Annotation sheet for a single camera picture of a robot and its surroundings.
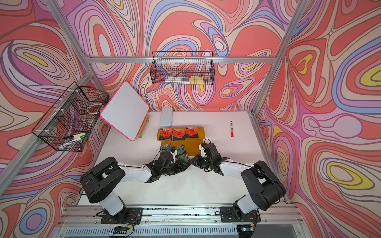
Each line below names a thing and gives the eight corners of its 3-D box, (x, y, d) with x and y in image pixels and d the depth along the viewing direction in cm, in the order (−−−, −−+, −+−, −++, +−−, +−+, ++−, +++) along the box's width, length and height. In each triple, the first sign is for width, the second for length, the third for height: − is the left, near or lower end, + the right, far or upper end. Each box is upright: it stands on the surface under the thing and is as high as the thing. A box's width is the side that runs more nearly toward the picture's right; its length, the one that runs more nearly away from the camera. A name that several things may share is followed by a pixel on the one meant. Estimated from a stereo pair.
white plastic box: (158, 127, 112) (157, 125, 111) (161, 109, 125) (161, 107, 124) (171, 127, 112) (171, 125, 111) (173, 109, 125) (173, 107, 124)
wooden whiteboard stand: (140, 138, 106) (137, 134, 102) (148, 119, 118) (146, 115, 114) (142, 138, 106) (140, 134, 102) (150, 119, 118) (148, 115, 114)
